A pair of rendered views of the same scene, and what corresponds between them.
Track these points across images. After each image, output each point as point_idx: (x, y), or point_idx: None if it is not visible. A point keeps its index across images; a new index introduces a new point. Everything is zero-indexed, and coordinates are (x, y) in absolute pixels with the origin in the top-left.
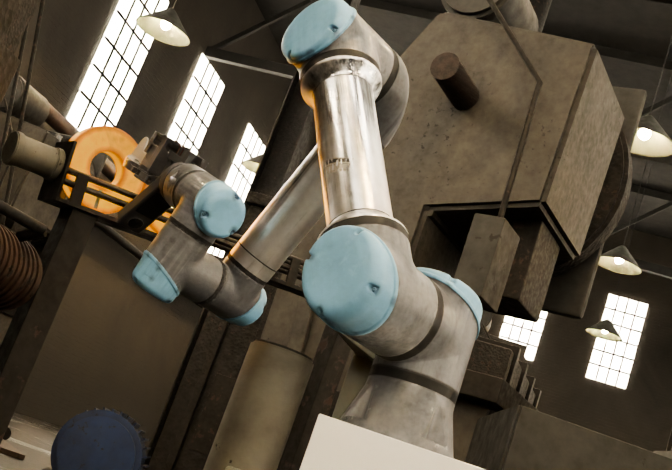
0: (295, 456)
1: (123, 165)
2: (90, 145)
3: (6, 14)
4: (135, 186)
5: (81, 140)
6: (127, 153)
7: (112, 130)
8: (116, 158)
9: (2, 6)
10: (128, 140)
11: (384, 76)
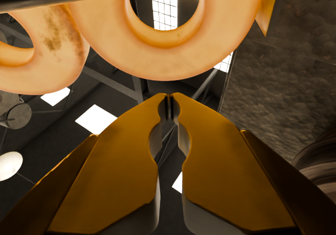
0: None
1: (328, 198)
2: (217, 37)
3: (246, 55)
4: (86, 11)
5: (238, 36)
6: (143, 57)
7: (186, 74)
8: (152, 37)
9: (253, 59)
10: (153, 74)
11: None
